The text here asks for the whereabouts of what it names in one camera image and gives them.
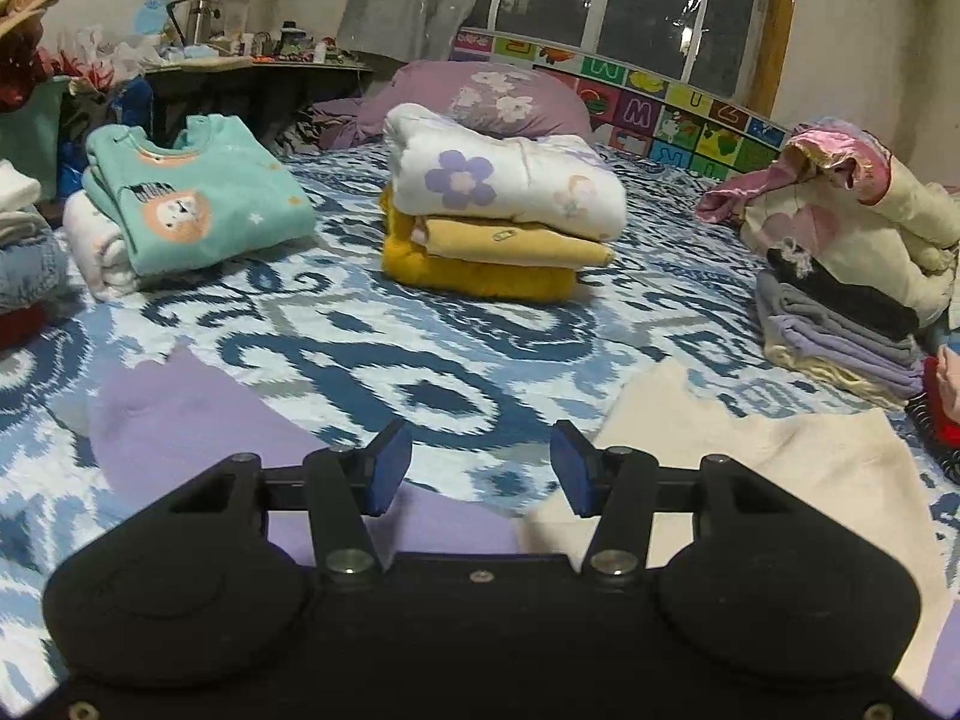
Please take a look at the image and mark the pink plush toy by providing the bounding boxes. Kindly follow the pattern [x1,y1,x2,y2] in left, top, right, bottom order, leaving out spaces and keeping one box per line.
[696,124,893,224]

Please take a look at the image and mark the colourful alphabet play mat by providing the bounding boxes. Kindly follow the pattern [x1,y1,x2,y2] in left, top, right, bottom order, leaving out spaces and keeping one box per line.
[452,26,792,181]

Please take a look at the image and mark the grey folded garment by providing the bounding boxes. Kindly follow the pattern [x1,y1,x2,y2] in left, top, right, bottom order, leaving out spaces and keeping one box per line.
[754,270,920,368]

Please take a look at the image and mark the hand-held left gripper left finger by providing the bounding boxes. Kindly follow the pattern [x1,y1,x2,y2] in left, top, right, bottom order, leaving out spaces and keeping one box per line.
[169,420,413,590]

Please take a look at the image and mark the grey curtain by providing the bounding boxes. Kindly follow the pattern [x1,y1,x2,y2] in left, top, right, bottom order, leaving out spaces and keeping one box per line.
[337,0,518,65]

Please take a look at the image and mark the white folded clothes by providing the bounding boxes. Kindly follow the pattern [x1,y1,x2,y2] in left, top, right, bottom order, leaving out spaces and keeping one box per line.
[0,159,50,245]

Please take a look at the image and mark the pale yellow folded garment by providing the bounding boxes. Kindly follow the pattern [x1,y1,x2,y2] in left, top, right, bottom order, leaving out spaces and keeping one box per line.
[765,345,912,410]

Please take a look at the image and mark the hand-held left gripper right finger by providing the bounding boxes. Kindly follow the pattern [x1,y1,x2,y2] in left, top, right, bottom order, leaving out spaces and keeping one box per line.
[550,420,788,587]

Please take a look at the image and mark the white curved pole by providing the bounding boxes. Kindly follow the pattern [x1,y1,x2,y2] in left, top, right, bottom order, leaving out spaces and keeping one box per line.
[671,0,712,83]

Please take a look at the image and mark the green storage box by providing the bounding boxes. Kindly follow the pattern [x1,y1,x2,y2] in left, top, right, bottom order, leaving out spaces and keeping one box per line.
[0,75,72,200]

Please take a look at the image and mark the cream sweatshirt with purple sleeves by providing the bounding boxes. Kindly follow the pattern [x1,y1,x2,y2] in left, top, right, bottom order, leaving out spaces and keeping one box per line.
[56,345,960,706]

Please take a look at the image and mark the window with white frame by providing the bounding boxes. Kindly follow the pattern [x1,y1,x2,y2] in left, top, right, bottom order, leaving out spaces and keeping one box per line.
[487,0,803,121]

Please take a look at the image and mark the stack of folded clothes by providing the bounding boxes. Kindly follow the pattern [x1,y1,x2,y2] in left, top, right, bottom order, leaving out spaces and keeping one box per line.
[761,315,927,398]

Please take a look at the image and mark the blue bag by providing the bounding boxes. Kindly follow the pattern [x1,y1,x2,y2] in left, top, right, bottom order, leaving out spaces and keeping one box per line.
[60,75,155,181]

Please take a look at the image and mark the straw hat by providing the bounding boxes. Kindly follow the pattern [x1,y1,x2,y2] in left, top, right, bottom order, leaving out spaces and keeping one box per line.
[0,0,61,38]

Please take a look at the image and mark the clutter of small desk items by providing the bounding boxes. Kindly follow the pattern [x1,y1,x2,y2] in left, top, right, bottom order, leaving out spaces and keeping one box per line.
[131,0,361,65]

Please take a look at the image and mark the dark wooden desk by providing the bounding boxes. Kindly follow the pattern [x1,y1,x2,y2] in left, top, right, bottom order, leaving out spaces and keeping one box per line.
[142,58,376,151]

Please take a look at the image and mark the purple floral pillow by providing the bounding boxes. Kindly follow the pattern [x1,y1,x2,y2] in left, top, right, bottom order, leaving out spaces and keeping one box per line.
[311,61,593,151]

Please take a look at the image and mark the teal folded cartoon shirt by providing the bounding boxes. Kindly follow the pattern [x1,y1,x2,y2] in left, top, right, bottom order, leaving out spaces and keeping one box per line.
[81,114,317,276]

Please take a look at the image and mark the tan folded garment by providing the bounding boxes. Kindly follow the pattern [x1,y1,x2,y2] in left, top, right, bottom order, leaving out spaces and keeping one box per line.
[411,214,616,269]

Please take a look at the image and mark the dark striped garment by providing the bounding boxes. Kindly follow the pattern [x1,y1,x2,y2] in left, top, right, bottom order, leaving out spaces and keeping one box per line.
[904,394,960,485]

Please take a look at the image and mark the dark red cloth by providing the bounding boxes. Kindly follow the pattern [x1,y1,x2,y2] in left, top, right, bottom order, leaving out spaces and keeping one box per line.
[0,304,50,350]

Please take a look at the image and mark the red garment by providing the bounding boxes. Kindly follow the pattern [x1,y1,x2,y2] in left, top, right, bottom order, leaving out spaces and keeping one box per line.
[921,356,960,447]

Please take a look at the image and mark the black folded garment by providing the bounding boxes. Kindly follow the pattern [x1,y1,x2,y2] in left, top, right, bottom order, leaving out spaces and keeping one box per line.
[765,240,920,342]

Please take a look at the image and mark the folded blue jeans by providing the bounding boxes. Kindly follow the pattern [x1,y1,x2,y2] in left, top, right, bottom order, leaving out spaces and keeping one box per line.
[0,229,70,312]

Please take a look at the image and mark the white plastic bag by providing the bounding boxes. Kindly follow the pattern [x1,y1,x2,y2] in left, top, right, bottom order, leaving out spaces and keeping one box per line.
[64,26,162,80]

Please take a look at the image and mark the white fleece folded garment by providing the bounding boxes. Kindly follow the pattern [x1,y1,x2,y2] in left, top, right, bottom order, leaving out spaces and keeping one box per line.
[62,191,143,297]

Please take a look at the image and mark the white floral folded garment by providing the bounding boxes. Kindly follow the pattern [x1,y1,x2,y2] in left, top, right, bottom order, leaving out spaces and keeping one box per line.
[382,103,628,245]

